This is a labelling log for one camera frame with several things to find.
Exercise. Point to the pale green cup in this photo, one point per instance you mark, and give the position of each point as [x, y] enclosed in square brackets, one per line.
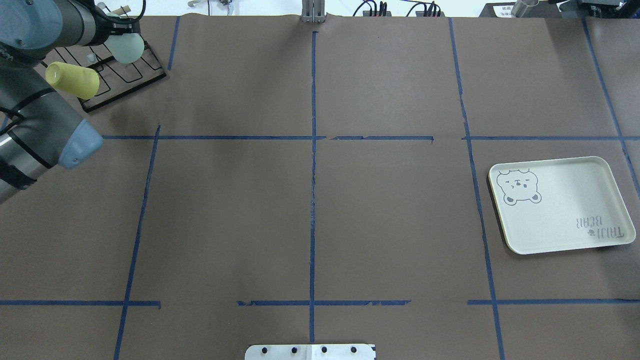
[126, 48]

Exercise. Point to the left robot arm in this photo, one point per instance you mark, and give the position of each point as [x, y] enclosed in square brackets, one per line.
[44, 131]

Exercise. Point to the cream bear tray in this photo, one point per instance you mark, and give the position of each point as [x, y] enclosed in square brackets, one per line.
[559, 205]

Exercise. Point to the yellow cup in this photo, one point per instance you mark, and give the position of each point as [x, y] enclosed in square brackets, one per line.
[81, 82]

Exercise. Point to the steel cup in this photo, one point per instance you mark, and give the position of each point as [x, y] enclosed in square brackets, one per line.
[523, 8]

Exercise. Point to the aluminium frame post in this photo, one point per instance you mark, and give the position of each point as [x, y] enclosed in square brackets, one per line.
[313, 11]

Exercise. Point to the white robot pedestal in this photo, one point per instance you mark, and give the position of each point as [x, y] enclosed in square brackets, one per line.
[338, 351]

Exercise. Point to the black wire cup rack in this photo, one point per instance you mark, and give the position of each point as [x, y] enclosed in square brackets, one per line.
[117, 80]

